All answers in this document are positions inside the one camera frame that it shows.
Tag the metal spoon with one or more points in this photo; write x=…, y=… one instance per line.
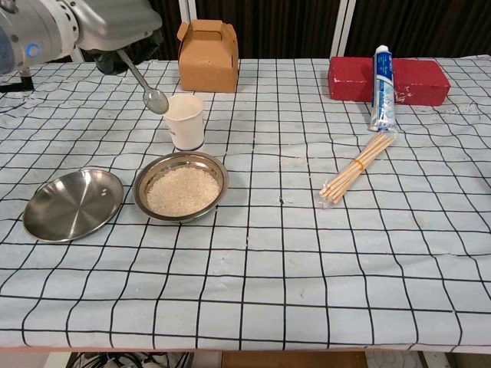
x=155, y=101

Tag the bundle of wooden sticks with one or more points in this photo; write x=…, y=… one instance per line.
x=354, y=170

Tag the white screen frame post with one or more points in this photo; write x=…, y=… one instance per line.
x=342, y=28
x=188, y=11

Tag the white paper cup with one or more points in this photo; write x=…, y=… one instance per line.
x=188, y=128

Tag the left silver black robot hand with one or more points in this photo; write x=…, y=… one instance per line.
x=115, y=23

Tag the white rice heap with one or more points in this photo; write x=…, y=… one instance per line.
x=184, y=193

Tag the brown cardboard gable box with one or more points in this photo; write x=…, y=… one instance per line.
x=207, y=65

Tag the empty steel plate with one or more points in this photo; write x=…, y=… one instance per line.
x=73, y=207

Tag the steel bowl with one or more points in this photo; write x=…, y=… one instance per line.
x=144, y=180

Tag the red brick block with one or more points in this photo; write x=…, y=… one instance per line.
x=418, y=82

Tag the blue white toothpaste tube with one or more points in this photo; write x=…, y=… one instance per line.
x=383, y=96

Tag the black grid checkered tablecloth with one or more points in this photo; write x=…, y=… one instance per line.
x=287, y=268

